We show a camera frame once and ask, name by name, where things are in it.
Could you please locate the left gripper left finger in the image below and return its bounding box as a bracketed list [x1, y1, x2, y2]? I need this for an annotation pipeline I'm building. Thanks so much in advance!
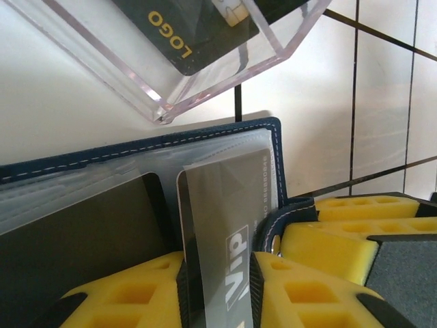
[40, 251, 191, 328]

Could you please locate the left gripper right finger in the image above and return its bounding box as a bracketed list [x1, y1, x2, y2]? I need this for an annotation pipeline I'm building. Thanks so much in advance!
[248, 251, 416, 328]

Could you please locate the grey VIP card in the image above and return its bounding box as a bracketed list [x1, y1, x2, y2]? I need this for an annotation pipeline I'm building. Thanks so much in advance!
[175, 145, 274, 328]

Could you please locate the blue fabric card holder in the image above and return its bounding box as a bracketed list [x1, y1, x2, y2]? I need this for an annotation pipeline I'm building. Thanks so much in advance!
[0, 115, 320, 328]

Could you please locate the clear acrylic card box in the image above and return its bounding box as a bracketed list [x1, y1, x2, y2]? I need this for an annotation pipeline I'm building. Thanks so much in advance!
[5, 0, 334, 127]

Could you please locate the black LOGO bank card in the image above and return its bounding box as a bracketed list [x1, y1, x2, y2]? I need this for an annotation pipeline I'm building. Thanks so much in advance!
[111, 0, 262, 77]

